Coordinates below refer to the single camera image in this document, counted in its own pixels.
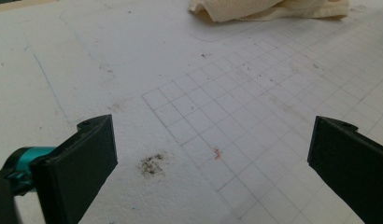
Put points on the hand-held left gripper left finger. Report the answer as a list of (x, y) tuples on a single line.
[(74, 168)]

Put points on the white foam mat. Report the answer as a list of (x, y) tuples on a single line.
[(149, 62)]

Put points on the beige towel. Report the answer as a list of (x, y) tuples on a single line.
[(261, 9)]

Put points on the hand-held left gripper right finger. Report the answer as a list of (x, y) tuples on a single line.
[(351, 168)]

